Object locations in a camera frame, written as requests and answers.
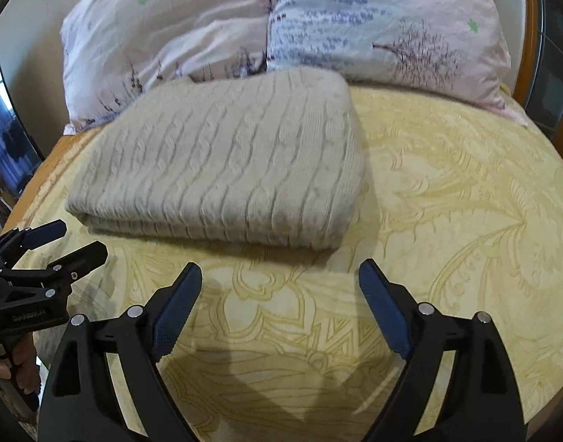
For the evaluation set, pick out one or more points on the wooden bed frame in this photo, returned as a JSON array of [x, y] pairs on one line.
[[46, 165]]

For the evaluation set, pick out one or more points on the flat screen television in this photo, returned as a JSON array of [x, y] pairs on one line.
[[9, 147]]

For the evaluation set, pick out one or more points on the pink tree print pillow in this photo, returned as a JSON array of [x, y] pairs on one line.
[[378, 23], [161, 32]]

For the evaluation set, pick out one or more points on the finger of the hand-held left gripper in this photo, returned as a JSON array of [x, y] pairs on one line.
[[79, 260], [39, 235]]

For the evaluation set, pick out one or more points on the yellow patterned bedspread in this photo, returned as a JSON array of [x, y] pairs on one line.
[[447, 193]]

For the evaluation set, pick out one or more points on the person's left hand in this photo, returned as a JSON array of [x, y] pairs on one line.
[[26, 361]]

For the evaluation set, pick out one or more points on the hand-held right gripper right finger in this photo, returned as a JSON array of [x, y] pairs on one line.
[[387, 313]]

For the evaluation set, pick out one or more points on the wooden headboard with dark panels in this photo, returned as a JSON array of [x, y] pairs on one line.
[[553, 78]]

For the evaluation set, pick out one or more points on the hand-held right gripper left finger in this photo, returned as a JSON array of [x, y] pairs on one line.
[[175, 317]]

